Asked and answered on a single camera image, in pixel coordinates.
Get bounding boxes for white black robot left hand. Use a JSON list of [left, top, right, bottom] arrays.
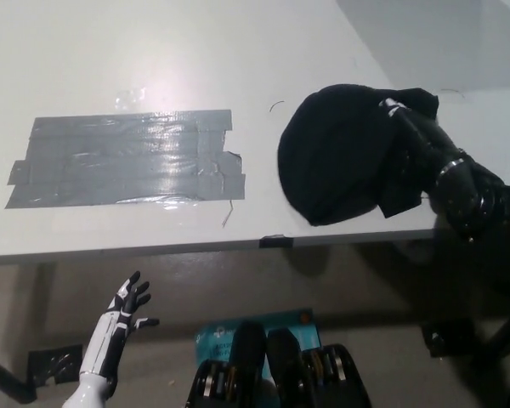
[[78, 270, 161, 378]]

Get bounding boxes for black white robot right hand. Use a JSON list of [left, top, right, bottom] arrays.
[[377, 97, 468, 176]]

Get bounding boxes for black t-shirt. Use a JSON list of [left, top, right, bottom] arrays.
[[276, 83, 441, 228]]

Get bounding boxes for black floor tape patch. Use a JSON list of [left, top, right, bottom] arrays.
[[26, 344, 84, 387]]

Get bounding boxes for black table leg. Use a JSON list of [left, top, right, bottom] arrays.
[[0, 350, 38, 405], [478, 313, 510, 365]]

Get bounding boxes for small black edge tape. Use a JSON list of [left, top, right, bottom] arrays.
[[258, 233, 295, 250]]

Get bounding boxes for teal cardboard box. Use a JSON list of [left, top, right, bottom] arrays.
[[194, 306, 322, 363]]

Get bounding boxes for grey duct tape patch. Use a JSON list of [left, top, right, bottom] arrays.
[[3, 109, 247, 210]]

